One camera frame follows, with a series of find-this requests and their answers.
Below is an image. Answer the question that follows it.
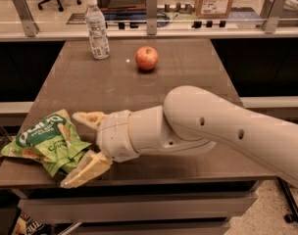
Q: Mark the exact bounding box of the metal glass bracket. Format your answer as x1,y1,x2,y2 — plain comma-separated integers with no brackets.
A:
12,0,39,37
146,0,157,35
262,0,286,34

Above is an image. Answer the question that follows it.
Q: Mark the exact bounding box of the left metal glass bracket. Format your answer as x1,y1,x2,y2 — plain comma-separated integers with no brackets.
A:
12,0,39,37

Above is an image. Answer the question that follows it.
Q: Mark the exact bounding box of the clear plastic water bottle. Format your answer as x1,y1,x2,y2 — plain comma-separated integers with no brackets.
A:
85,0,110,60

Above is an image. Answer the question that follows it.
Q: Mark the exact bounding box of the right metal glass bracket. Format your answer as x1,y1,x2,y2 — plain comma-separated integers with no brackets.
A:
262,0,286,34

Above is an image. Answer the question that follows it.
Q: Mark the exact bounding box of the middle metal glass bracket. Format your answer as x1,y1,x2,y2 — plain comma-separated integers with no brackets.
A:
146,0,157,35

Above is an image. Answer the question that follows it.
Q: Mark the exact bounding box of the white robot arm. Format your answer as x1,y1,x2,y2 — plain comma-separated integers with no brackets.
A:
61,86,298,188

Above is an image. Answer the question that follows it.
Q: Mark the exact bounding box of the red apple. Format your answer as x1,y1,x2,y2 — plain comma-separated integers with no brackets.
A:
135,46,159,71

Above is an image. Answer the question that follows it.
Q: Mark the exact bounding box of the black floor rail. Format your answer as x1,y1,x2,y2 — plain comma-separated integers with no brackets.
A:
277,178,298,223

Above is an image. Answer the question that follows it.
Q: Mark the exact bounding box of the grey table drawer unit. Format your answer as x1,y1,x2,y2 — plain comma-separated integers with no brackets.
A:
19,181,258,235

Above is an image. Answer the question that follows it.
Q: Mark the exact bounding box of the cardboard box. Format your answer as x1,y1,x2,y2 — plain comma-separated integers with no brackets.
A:
194,0,233,19

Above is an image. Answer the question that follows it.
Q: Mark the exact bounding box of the glass barrier panel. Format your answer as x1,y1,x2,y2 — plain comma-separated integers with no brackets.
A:
0,0,298,41

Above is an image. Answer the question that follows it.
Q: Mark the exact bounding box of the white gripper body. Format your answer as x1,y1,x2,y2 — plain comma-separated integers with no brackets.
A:
96,110,139,163

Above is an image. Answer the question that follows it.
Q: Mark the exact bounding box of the green rice chip bag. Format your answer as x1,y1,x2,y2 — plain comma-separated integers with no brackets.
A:
1,110,91,177

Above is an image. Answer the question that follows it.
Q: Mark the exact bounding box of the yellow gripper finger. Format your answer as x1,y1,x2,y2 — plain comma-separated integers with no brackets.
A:
60,150,113,189
73,112,107,130

